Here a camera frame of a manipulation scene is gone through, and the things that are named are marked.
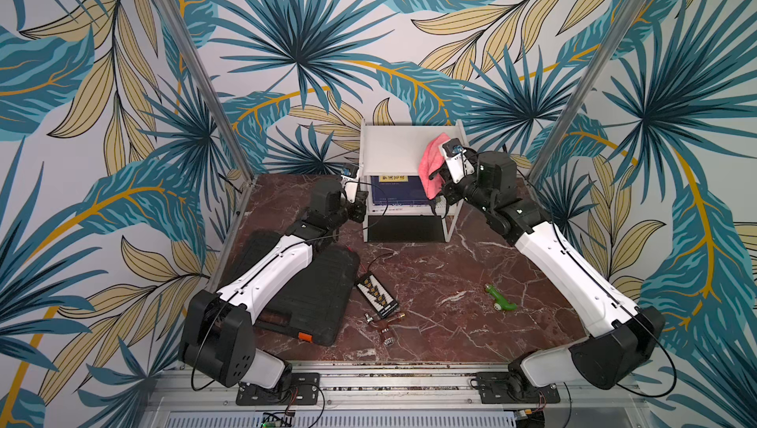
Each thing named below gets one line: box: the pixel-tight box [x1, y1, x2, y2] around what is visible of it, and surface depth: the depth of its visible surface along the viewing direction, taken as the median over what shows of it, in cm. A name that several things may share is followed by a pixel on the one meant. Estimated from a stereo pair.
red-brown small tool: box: [377, 313, 407, 347], surface depth 83 cm
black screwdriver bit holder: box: [355, 272, 400, 319], surface depth 90 cm
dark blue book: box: [370, 175, 430, 207], surface depth 91 cm
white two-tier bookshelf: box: [358, 120, 469, 244], surface depth 88 cm
